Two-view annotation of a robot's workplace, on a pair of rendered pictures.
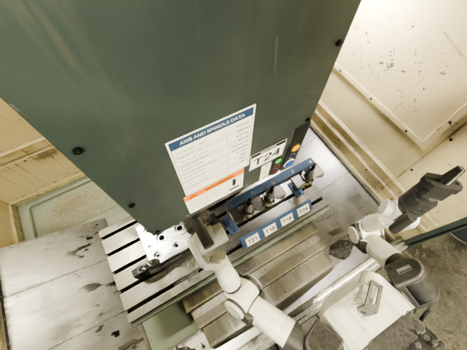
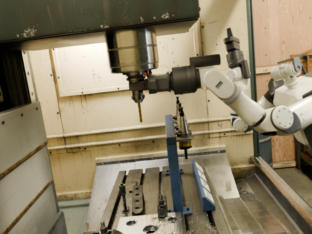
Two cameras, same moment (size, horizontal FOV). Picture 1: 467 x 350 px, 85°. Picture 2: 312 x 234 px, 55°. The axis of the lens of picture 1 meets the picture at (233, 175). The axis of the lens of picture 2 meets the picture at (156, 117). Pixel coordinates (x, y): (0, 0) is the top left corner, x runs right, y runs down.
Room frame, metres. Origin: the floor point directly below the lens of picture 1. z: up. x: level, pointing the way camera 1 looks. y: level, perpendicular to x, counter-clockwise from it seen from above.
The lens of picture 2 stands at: (-0.18, 0.99, 1.53)
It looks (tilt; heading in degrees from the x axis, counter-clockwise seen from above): 11 degrees down; 303
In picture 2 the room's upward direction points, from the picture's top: 7 degrees counter-clockwise
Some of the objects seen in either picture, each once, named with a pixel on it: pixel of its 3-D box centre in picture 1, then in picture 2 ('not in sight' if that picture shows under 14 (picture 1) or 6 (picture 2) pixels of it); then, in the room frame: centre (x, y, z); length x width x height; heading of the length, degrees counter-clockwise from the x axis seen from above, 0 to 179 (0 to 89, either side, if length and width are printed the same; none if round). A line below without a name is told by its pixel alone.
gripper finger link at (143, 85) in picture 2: not in sight; (138, 86); (0.37, 0.23, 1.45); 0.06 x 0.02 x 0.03; 31
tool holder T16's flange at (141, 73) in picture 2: not in sight; (135, 75); (0.39, 0.20, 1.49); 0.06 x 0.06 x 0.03
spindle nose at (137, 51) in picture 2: not in sight; (132, 51); (0.39, 0.20, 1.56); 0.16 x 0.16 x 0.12
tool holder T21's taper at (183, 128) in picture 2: (248, 205); (183, 124); (0.38, -0.07, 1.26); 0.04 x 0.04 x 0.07
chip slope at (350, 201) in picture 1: (288, 185); (162, 196); (0.72, -0.36, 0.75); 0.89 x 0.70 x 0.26; 31
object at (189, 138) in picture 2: (237, 215); (185, 138); (0.36, -0.02, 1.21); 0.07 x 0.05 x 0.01; 31
